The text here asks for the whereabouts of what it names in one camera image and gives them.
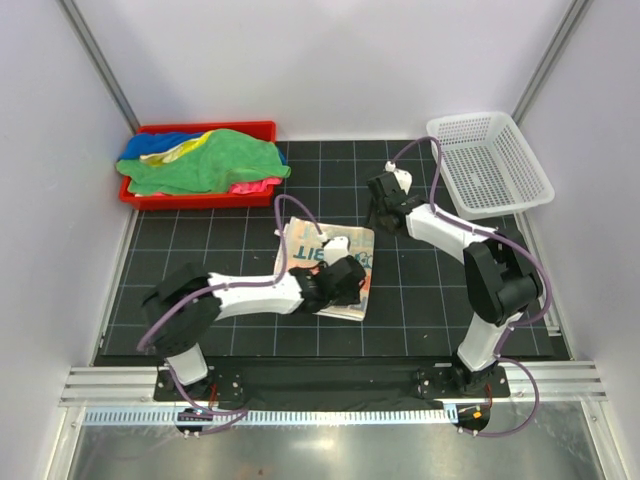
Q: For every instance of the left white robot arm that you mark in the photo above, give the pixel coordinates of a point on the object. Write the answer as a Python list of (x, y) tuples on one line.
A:
[(181, 308)]

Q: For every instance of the blue towel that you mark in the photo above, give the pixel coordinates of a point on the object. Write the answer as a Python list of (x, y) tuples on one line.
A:
[(145, 143)]

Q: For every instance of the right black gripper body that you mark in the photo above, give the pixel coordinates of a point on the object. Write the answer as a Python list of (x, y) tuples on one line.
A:
[(382, 212)]

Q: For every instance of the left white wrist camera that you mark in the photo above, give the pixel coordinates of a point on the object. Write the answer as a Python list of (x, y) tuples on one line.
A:
[(334, 248)]

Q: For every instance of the green towel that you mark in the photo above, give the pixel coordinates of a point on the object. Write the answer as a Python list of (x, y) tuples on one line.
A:
[(227, 157)]

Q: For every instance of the yellow white towel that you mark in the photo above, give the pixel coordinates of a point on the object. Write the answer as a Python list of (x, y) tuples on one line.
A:
[(173, 154)]

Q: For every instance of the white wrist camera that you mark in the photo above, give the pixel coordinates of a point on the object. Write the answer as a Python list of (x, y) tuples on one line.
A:
[(403, 177), (334, 248)]

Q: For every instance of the printed rabbit towel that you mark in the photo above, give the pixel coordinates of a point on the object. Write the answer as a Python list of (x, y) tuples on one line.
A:
[(302, 250)]

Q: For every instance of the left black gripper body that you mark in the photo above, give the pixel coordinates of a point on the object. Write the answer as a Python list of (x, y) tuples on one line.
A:
[(350, 297)]

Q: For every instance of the red plastic bin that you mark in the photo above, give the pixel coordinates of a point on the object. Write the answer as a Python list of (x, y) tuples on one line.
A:
[(264, 130)]

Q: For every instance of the aluminium frame rail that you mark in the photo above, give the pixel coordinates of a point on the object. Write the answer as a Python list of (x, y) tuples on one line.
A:
[(556, 381)]

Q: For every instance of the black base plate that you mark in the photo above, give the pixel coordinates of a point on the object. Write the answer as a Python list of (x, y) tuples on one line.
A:
[(340, 384)]

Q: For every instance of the slotted cable duct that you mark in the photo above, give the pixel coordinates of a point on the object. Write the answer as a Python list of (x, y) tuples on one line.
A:
[(182, 416)]

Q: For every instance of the white perforated basket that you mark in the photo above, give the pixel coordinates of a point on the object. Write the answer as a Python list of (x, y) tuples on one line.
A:
[(488, 166)]

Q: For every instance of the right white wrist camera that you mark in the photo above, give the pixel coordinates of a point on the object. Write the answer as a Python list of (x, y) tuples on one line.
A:
[(403, 177)]

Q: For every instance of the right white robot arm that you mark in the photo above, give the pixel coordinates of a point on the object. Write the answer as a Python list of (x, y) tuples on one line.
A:
[(502, 278)]

